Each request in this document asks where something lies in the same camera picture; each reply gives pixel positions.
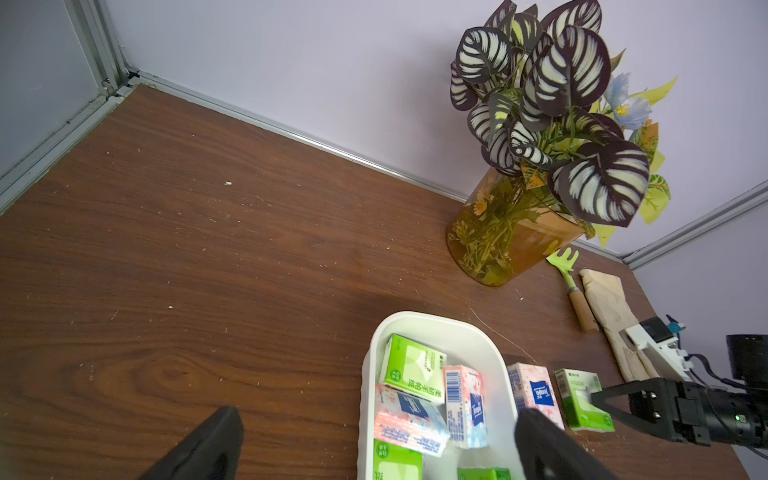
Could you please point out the white storage box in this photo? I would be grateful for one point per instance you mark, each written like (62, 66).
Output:
(465, 345)

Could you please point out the narrow green tissue pack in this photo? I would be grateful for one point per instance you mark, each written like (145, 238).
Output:
(493, 473)

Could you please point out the pink tempo tissue pack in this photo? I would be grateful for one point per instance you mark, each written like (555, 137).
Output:
(532, 389)

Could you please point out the amber vase with plants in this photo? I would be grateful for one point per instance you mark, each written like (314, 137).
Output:
(571, 151)

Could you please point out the green hand rake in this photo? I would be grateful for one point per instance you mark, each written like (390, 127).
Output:
(564, 261)

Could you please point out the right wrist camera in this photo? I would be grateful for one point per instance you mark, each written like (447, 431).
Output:
(658, 346)

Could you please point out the beige garden glove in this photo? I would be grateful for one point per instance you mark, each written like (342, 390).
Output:
(606, 298)

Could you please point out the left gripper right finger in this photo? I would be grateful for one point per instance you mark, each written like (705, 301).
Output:
(547, 452)

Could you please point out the green tissue pack in box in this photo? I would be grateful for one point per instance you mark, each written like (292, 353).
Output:
(393, 462)

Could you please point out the pink blue tissue pack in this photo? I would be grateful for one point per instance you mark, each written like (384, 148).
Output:
(465, 411)

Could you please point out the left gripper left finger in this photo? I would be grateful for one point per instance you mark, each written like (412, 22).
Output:
(211, 451)

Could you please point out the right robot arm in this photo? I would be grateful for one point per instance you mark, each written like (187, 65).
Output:
(748, 361)

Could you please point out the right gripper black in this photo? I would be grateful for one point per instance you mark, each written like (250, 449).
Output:
(686, 412)

